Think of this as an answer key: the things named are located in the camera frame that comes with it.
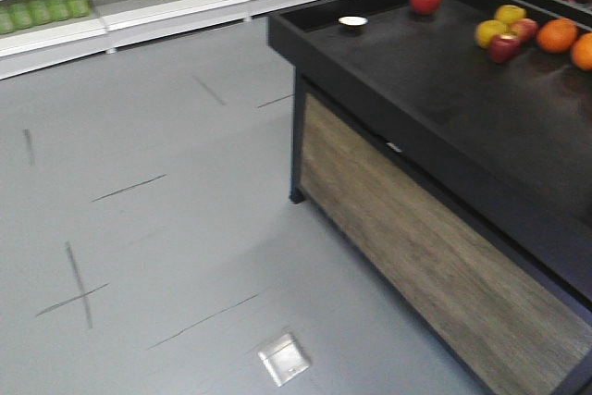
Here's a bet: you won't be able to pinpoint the yellow apple upper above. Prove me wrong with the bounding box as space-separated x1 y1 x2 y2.
494 5 526 25

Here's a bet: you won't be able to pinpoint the dark red apple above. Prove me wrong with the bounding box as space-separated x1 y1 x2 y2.
487 33 521 64

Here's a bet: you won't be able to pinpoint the small white dish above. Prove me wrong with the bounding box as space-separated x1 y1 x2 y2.
338 16 368 34

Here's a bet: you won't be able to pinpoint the yellow apple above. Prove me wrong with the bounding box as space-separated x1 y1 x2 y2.
475 19 508 49
494 5 526 25

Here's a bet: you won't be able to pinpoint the yellow apple lower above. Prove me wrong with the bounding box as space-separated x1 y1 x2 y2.
475 19 508 49

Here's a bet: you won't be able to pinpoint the metal floor socket cover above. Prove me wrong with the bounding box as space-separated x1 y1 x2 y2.
257 332 312 388

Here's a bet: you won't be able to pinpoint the orange with knob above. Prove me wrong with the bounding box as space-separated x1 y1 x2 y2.
536 18 578 54

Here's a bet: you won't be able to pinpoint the pink red apple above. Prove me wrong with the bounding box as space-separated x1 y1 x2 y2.
508 18 539 43

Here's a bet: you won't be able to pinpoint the round orange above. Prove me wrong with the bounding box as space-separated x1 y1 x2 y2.
570 32 592 71

